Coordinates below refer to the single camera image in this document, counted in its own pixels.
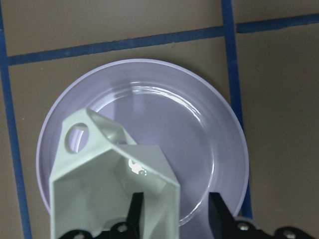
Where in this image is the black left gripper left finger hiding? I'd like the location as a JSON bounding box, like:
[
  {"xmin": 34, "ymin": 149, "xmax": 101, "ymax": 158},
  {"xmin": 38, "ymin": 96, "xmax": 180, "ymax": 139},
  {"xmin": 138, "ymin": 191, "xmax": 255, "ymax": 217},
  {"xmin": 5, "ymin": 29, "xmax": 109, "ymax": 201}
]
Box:
[{"xmin": 126, "ymin": 192, "xmax": 144, "ymax": 239}]

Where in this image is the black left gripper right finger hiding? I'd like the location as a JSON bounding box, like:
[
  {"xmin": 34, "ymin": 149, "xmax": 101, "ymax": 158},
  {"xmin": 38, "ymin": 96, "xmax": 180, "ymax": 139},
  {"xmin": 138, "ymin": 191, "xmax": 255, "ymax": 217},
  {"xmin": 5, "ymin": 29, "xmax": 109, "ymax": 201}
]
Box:
[{"xmin": 208, "ymin": 192, "xmax": 237, "ymax": 239}]

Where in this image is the white geometric cup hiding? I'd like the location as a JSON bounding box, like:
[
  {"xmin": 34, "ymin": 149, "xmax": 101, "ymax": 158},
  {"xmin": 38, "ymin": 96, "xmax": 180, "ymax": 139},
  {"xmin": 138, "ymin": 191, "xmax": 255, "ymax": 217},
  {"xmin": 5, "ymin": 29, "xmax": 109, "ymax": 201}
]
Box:
[{"xmin": 49, "ymin": 108, "xmax": 180, "ymax": 239}]

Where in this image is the lilac plate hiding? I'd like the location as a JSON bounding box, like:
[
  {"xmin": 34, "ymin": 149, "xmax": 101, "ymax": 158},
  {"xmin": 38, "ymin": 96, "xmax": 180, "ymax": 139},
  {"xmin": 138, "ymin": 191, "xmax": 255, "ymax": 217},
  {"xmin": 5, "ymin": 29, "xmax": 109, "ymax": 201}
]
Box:
[{"xmin": 36, "ymin": 59, "xmax": 249, "ymax": 225}]

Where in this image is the brown paper table cover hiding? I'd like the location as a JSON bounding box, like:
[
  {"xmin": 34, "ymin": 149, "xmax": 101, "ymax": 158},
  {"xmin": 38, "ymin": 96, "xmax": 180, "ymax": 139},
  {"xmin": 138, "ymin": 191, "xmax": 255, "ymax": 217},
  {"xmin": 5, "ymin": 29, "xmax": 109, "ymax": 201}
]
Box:
[{"xmin": 0, "ymin": 0, "xmax": 319, "ymax": 239}]

